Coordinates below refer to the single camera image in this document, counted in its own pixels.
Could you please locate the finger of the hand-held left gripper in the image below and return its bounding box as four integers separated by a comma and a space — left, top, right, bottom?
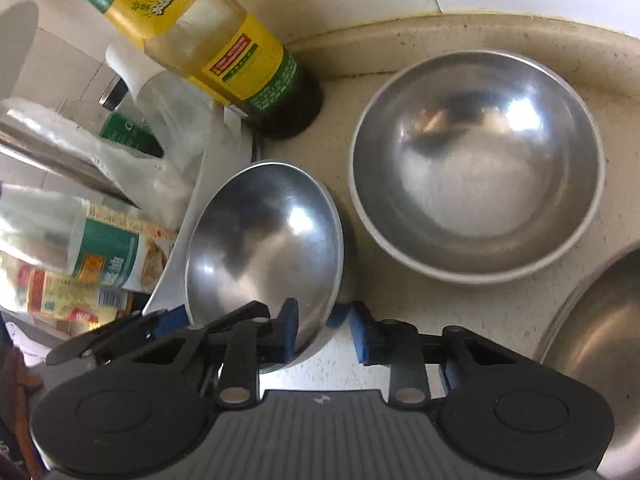
46, 306, 190, 367

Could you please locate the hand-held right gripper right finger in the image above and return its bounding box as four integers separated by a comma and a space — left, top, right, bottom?
350, 302, 551, 407

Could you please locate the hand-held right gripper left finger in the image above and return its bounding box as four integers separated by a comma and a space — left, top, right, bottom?
115, 299, 300, 407

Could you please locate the stainless steel bowl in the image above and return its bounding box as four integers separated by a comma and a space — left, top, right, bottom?
348, 50, 606, 283
184, 161, 345, 373
535, 247, 640, 480

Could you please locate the purple and green label bottle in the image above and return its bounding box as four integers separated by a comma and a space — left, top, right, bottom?
0, 185, 178, 293

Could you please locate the yellow cap vinegar bottle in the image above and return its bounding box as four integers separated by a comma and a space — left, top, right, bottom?
0, 255, 133, 336

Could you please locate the white two-tier condiment rack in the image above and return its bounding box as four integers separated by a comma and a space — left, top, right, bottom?
102, 42, 266, 318

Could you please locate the clear plastic bag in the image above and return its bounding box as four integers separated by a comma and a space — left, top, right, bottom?
0, 75, 211, 226

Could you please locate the green and yellow label bottle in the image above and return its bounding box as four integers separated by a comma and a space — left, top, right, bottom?
42, 0, 325, 141

